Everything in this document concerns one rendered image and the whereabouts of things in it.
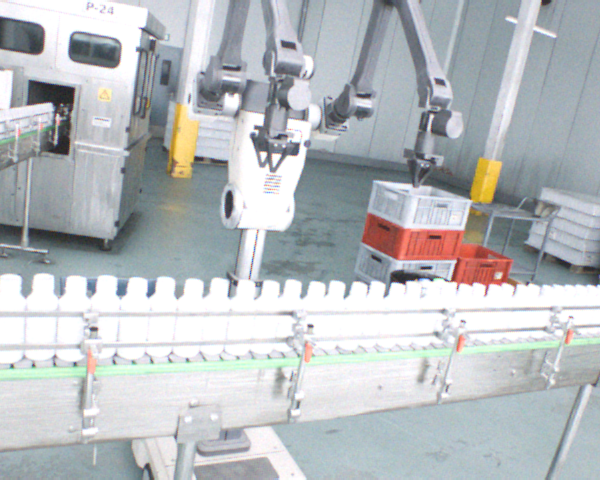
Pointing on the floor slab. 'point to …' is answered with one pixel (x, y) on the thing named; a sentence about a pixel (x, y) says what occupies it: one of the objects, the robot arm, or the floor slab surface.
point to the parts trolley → (511, 230)
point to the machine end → (34, 68)
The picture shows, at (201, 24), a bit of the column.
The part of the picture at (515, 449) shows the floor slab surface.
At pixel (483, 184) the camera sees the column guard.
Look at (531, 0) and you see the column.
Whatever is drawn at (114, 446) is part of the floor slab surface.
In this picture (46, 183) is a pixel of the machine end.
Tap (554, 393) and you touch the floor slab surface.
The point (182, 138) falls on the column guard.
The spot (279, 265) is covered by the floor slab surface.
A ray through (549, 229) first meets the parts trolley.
